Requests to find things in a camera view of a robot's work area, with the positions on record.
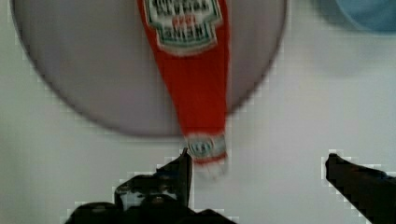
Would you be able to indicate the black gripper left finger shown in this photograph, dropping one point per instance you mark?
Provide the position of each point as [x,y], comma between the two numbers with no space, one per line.
[160,198]

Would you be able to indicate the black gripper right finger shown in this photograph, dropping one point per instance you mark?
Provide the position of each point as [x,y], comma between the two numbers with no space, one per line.
[372,192]

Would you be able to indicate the red plush ketchup bottle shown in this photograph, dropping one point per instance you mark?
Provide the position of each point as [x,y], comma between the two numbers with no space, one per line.
[190,40]

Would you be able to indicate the pale pink round plate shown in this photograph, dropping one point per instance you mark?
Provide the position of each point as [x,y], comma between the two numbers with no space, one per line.
[94,55]

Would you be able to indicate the blue bowl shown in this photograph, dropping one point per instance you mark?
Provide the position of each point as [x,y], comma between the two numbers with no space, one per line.
[375,16]

